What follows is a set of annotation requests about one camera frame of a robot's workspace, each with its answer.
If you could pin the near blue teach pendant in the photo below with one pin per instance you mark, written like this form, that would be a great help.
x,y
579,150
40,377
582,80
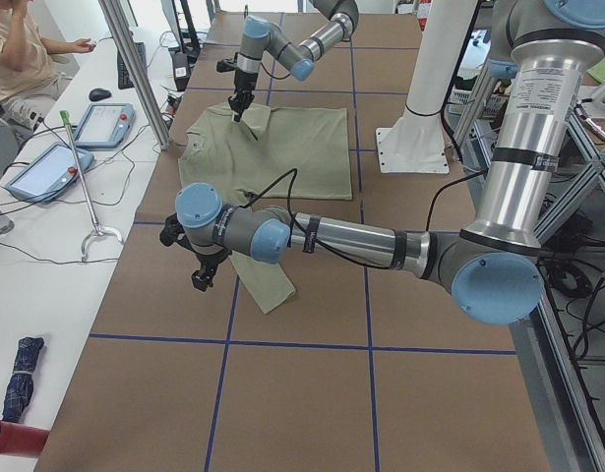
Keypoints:
x,y
46,177

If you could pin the aluminium frame post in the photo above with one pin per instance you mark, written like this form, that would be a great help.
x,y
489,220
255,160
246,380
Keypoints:
x,y
120,30

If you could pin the black computer mouse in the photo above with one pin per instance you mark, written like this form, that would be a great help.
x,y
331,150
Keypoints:
x,y
98,94

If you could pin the metal reacher grabber tool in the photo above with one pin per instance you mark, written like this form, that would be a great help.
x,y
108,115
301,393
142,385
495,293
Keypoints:
x,y
98,230

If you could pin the red cylinder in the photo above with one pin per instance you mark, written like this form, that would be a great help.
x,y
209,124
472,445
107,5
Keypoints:
x,y
22,440

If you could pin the seated person beige shirt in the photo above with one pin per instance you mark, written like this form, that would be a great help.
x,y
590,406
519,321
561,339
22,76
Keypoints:
x,y
29,82

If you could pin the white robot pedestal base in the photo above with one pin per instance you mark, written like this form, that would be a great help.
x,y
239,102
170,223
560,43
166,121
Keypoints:
x,y
415,143

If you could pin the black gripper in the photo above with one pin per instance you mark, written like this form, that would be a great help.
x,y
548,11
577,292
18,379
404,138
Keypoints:
x,y
211,256
243,83

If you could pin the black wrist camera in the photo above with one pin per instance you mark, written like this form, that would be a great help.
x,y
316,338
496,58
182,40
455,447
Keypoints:
x,y
226,65
173,232

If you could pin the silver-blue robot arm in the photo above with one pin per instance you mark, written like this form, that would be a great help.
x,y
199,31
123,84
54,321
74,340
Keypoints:
x,y
489,266
261,36

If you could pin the far blue teach pendant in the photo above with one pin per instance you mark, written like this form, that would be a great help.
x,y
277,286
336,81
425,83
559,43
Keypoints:
x,y
104,126

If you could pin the blue teach pendant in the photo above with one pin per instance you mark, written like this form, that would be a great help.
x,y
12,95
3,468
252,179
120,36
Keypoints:
x,y
104,126
46,177

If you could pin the sage green long-sleeve shirt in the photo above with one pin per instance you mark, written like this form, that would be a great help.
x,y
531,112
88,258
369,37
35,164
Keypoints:
x,y
298,152

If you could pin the folded dark blue umbrella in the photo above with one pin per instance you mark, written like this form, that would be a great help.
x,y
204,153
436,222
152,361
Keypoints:
x,y
20,386

